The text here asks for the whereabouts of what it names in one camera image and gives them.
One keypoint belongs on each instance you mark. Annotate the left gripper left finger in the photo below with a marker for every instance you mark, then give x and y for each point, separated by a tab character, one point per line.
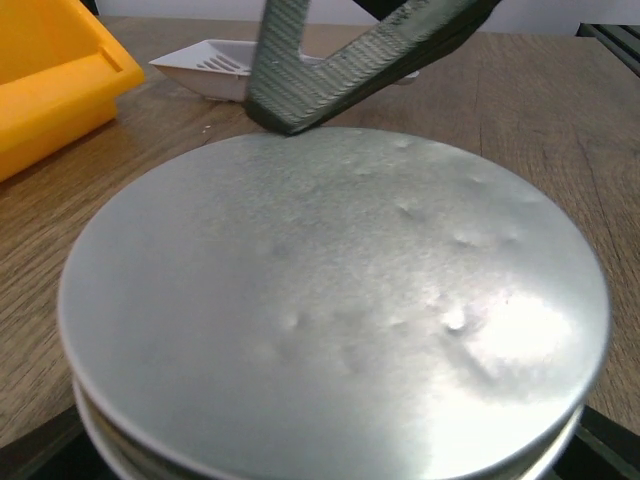
27	454

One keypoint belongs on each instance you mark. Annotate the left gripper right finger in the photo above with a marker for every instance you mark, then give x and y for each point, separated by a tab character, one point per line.
600	449

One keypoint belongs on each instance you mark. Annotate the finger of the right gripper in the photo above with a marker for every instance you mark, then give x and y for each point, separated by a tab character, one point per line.
287	95

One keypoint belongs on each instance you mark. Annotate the white slotted scoop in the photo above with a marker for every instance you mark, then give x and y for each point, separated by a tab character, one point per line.
220	69

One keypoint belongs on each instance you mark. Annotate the white jar lid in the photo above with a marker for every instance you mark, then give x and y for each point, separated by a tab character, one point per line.
344	304

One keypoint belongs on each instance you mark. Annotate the orange bin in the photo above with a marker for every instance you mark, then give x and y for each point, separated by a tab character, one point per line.
61	72

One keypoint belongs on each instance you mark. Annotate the black enclosure frame post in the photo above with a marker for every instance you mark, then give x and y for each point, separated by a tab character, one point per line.
621	40

